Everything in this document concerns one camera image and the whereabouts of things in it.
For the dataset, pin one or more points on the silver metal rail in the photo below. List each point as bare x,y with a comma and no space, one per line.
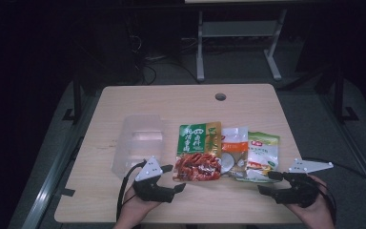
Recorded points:
47,187
355,143

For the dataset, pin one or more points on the white orange packet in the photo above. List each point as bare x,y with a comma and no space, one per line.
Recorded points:
235,149

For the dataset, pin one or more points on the green sauce packet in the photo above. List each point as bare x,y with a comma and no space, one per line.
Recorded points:
197,146

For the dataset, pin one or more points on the clear plastic container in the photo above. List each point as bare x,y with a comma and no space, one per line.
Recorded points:
138,143

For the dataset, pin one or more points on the person's right hand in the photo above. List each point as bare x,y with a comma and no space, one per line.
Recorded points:
317,213

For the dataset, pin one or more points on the black tape strip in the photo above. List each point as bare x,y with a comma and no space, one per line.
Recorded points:
67,192

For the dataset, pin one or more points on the person's left hand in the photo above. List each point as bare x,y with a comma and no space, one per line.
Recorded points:
136,208

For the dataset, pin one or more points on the white green packet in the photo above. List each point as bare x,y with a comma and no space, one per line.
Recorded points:
263,152

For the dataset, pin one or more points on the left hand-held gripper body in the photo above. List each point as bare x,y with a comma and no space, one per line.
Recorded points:
149,170

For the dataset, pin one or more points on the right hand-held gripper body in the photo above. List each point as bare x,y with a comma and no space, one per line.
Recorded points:
298,192

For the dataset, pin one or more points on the white metal desk frame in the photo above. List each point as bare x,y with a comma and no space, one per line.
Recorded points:
238,29

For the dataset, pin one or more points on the black metal stand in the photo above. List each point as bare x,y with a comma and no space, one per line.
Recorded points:
77,98
340,95

